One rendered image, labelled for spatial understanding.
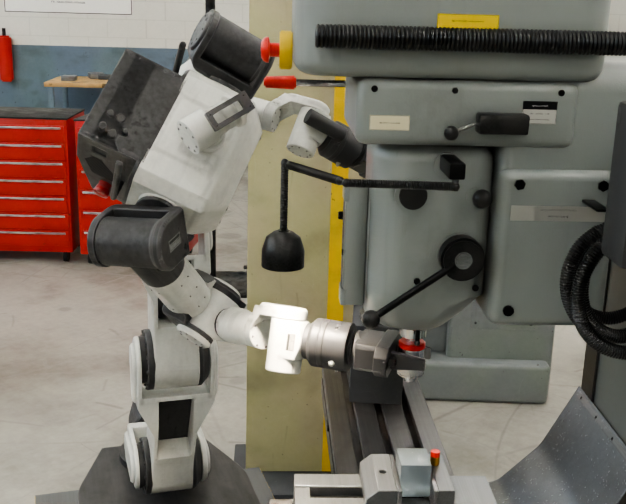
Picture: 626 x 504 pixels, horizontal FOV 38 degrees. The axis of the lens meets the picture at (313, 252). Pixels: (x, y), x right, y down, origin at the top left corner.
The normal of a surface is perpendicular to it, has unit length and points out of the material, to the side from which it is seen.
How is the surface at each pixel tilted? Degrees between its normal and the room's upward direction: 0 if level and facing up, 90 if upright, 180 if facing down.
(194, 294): 101
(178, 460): 118
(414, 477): 90
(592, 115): 90
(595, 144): 90
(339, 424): 0
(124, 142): 58
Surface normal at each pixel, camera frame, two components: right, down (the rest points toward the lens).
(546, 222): 0.04, 0.28
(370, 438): 0.03, -0.96
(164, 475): 0.28, 0.49
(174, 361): 0.29, 0.11
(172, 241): 0.95, 0.05
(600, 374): -1.00, -0.01
